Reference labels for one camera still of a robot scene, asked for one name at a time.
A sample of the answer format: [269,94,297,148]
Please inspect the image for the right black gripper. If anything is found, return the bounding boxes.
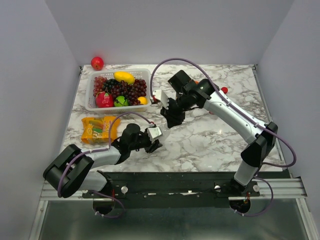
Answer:
[159,93,191,129]

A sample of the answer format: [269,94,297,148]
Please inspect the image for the clear plastic bottle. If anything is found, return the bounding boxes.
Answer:
[158,123,171,147]

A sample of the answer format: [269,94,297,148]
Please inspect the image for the red bottle cap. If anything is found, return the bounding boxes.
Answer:
[221,87,228,94]

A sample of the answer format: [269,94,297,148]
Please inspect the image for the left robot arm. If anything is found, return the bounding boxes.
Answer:
[43,123,164,198]

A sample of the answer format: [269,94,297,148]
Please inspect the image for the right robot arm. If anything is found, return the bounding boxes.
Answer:
[160,70,278,196]

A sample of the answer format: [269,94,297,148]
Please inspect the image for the small yellow lemon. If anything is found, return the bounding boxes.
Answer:
[137,96,148,105]

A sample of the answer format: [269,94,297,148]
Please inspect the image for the dark purple grapes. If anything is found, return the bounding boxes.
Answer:
[105,78,147,106]

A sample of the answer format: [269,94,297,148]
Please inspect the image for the green toy fruit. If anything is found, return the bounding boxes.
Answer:
[113,95,129,107]

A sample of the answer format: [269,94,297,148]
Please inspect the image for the yellow mango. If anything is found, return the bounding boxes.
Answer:
[113,71,135,85]

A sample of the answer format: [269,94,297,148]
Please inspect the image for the yellow snack bag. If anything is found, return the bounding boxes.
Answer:
[81,116,121,145]

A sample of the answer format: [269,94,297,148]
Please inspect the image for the red dragon fruit toy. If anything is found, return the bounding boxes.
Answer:
[95,91,114,108]

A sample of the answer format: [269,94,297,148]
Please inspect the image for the white plastic basket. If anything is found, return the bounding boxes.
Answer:
[85,68,151,114]

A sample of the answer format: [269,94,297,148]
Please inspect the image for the red grapes bunch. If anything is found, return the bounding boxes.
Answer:
[93,76,108,97]

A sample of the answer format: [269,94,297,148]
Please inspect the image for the red apple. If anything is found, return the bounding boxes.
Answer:
[90,56,104,71]

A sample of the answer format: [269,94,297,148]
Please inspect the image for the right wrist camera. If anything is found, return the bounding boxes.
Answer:
[151,89,169,109]

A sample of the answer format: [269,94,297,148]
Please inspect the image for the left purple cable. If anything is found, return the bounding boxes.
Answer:
[57,111,156,198]

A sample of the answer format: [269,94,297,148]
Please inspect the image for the purple cable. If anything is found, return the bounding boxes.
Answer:
[149,58,298,168]
[57,111,156,198]

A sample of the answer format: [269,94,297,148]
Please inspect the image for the black table front rail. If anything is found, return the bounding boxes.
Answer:
[83,172,252,213]

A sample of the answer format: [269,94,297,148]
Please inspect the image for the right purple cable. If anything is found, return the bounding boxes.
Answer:
[149,58,298,168]

